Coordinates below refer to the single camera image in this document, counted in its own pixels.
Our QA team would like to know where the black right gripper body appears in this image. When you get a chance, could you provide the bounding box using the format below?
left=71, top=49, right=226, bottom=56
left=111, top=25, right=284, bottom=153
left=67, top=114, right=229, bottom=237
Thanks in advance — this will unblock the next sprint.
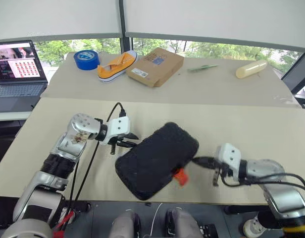
left=211, top=158, right=234, bottom=179

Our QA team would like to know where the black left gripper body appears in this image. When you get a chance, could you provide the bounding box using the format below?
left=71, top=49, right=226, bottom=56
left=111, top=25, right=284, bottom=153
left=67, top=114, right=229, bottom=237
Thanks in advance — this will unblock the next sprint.
left=109, top=135, right=126, bottom=155

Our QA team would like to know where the black fuzzy pouch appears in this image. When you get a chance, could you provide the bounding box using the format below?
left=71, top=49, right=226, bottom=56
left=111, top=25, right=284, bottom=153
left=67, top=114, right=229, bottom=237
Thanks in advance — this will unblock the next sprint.
left=114, top=121, right=201, bottom=201

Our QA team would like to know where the green plastic tool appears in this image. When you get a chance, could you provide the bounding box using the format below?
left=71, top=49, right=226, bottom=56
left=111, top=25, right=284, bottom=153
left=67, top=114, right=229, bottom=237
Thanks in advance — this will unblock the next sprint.
left=187, top=64, right=219, bottom=73

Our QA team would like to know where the black white floor device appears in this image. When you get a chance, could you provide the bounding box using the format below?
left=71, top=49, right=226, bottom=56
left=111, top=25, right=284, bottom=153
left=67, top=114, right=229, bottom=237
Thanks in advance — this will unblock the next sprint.
left=199, top=222, right=219, bottom=238

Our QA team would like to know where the grey rounded shape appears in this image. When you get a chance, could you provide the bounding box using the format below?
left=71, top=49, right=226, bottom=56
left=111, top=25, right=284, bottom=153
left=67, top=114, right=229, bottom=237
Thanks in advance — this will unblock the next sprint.
left=165, top=207, right=203, bottom=238
left=109, top=210, right=143, bottom=238

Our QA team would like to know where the plain white shoe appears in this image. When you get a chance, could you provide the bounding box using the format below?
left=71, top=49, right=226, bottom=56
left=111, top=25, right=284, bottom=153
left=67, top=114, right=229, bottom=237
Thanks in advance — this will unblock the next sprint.
left=242, top=214, right=267, bottom=238

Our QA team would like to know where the yellow canvas sneaker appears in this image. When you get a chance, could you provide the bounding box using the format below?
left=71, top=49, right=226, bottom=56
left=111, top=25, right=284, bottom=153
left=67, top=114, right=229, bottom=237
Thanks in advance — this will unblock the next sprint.
left=97, top=50, right=139, bottom=84

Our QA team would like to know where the flat brown cardboard box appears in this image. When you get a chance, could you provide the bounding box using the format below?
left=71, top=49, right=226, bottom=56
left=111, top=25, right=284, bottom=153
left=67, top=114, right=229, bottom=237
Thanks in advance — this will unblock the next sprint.
left=125, top=47, right=185, bottom=88

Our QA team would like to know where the blue tape roll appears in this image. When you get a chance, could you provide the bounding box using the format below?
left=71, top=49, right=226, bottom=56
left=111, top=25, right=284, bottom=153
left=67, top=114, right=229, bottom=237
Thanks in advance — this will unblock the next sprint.
left=73, top=49, right=101, bottom=71

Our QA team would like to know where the red tape strip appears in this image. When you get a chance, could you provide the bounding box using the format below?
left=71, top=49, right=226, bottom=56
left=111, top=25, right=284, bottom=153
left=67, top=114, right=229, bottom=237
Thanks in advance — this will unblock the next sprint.
left=52, top=210, right=76, bottom=238

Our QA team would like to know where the cream plastic cylinder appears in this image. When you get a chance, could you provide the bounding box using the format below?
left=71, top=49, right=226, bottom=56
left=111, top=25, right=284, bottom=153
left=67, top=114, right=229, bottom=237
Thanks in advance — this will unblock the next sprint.
left=235, top=59, right=268, bottom=80

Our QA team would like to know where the dark monitor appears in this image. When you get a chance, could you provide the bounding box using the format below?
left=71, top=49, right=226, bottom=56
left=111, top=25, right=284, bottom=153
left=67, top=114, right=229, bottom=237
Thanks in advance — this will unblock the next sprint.
left=280, top=51, right=305, bottom=94

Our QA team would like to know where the open laptop computer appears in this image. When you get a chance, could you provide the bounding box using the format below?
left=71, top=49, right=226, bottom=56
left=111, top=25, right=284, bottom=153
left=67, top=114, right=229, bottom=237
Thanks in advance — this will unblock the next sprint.
left=0, top=40, right=49, bottom=113

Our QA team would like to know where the white roller blind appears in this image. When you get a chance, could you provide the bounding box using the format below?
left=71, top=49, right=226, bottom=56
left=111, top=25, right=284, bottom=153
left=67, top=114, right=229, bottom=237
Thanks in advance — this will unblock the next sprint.
left=122, top=0, right=305, bottom=52
left=0, top=0, right=126, bottom=42

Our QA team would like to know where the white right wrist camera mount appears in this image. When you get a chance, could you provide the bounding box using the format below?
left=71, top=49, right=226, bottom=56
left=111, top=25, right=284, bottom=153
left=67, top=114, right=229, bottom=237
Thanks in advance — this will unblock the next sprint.
left=215, top=142, right=242, bottom=178

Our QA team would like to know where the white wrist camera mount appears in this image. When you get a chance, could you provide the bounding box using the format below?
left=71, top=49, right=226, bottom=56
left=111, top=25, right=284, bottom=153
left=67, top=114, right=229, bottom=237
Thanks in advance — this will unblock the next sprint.
left=102, top=116, right=131, bottom=145
left=215, top=142, right=242, bottom=178

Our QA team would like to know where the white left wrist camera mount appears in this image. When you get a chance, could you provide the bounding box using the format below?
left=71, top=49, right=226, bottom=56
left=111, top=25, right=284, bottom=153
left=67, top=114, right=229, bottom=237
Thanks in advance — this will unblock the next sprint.
left=102, top=116, right=131, bottom=145

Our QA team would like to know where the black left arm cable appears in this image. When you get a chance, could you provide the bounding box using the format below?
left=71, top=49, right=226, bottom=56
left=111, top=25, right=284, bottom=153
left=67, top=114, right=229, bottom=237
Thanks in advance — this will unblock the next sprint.
left=67, top=102, right=128, bottom=217

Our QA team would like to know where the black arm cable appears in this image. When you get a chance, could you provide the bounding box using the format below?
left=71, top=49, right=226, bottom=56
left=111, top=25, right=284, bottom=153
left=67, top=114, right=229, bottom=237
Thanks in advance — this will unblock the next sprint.
left=67, top=102, right=128, bottom=217
left=221, top=172, right=305, bottom=194

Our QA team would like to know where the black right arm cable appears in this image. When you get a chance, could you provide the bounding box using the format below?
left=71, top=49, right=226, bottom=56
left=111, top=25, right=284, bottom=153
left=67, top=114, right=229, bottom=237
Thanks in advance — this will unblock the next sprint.
left=221, top=172, right=305, bottom=194

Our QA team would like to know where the thin white cable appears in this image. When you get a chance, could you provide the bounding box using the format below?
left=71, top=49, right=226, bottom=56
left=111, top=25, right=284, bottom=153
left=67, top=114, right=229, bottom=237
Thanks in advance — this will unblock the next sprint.
left=150, top=202, right=163, bottom=238

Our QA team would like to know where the dark window frame post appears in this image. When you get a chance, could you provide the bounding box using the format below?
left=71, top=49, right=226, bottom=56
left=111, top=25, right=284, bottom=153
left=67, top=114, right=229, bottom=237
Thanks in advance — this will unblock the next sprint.
left=117, top=0, right=135, bottom=54

